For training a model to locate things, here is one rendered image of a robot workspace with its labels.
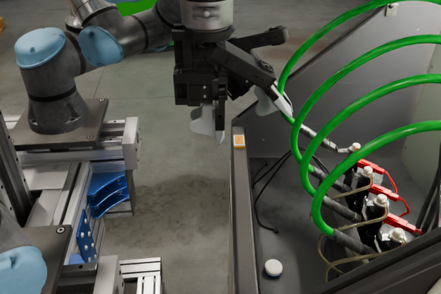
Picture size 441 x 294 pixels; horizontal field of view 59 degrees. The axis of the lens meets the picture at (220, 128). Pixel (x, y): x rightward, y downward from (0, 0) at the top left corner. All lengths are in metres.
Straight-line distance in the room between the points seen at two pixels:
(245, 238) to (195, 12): 0.49
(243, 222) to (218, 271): 1.11
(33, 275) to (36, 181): 0.59
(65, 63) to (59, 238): 0.43
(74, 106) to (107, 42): 0.36
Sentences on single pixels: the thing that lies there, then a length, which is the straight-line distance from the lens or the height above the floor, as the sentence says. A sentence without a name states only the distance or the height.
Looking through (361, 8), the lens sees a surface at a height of 1.39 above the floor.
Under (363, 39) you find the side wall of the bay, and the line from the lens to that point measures 1.12.
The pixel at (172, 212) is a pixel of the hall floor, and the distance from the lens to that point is 2.24.
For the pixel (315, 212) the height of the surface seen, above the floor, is 1.15.
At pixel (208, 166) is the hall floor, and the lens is 2.54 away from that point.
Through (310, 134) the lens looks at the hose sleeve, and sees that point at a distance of 0.83.
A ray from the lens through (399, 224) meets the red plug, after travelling 0.78.
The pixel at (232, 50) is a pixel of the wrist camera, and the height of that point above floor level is 1.37.
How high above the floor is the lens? 1.59
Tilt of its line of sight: 33 degrees down
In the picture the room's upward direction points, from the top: straight up
